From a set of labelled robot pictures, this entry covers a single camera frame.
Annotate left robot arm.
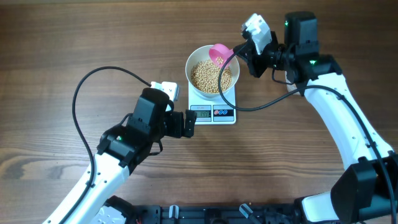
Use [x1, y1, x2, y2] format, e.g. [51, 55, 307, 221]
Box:
[46, 88, 197, 223]

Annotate pink plastic scoop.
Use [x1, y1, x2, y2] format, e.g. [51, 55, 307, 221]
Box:
[208, 44, 234, 68]

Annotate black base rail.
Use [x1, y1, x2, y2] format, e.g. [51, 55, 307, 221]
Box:
[134, 204, 297, 224]

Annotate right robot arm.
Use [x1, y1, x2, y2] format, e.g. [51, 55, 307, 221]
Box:
[233, 11, 397, 223]

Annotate right black camera cable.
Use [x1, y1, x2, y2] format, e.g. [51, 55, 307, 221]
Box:
[217, 43, 398, 224]

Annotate soybeans in bowl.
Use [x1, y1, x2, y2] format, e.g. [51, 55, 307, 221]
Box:
[191, 60, 233, 93]

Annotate soybeans in scoop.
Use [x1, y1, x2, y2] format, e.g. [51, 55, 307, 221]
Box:
[216, 57, 224, 65]

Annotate black camera cable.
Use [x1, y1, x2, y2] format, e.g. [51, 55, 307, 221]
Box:
[217, 43, 398, 224]
[57, 66, 152, 224]

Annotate white digital kitchen scale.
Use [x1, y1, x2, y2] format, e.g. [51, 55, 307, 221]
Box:
[188, 84, 237, 125]

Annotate left black camera cable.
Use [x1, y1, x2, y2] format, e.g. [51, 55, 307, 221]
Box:
[57, 66, 152, 224]

